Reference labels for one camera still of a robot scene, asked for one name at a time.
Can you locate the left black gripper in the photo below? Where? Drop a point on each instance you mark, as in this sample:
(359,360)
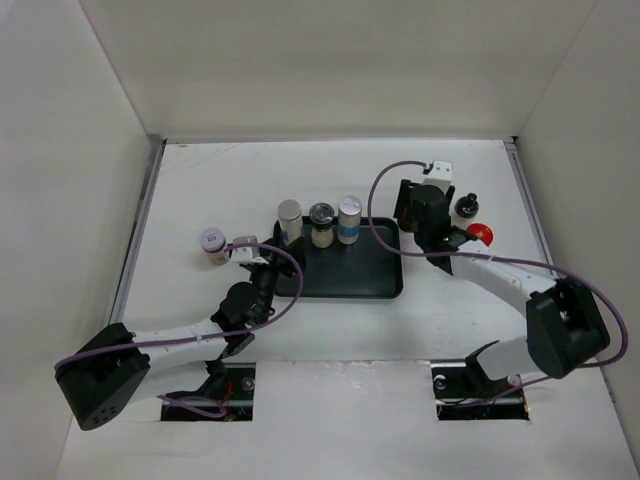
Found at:
(277,268)

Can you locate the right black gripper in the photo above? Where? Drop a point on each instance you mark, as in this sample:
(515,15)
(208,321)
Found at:
(403,199)

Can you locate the silver lid salt jar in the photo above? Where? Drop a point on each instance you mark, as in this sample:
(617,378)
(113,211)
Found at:
(290,221)

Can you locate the clear lid pepper shaker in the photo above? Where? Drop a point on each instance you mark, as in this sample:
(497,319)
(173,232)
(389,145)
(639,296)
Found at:
(321,216)

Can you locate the white cap blue label bottle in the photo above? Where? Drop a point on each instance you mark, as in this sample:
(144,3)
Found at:
(349,219)

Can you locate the red lid sauce jar front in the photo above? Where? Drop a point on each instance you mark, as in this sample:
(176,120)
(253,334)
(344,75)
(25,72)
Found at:
(482,232)

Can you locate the red lid sauce jar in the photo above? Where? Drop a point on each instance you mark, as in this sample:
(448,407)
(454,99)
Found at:
(406,225)
(482,232)

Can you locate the white lid small spice jar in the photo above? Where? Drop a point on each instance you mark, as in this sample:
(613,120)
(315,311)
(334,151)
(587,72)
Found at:
(213,243)

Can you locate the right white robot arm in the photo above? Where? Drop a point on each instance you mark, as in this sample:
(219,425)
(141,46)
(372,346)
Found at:
(564,327)

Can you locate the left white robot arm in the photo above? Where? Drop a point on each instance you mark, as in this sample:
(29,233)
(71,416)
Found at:
(119,366)

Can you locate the black cap small bottle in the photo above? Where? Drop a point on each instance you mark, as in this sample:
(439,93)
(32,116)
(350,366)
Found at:
(466,209)

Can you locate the black plastic tray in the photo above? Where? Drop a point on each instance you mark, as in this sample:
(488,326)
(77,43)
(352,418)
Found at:
(363,270)

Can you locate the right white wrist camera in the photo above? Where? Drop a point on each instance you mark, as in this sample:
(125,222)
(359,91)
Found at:
(438,174)

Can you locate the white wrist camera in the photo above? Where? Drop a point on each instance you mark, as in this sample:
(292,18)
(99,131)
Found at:
(244,250)
(438,174)

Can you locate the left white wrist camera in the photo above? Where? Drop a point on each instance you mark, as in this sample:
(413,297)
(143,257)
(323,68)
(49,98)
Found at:
(244,250)

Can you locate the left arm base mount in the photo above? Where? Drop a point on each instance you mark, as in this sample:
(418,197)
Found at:
(227,397)

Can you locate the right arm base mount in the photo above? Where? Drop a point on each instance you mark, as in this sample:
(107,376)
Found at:
(463,392)

